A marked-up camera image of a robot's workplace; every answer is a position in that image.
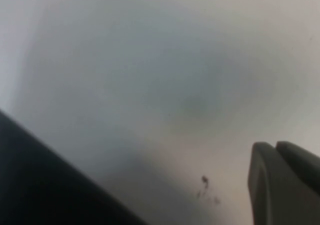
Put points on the black glasses case printed sides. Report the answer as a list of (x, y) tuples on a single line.
[(45, 180)]

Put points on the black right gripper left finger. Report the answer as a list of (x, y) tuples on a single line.
[(262, 185)]

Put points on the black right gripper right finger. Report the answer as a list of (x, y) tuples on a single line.
[(300, 180)]

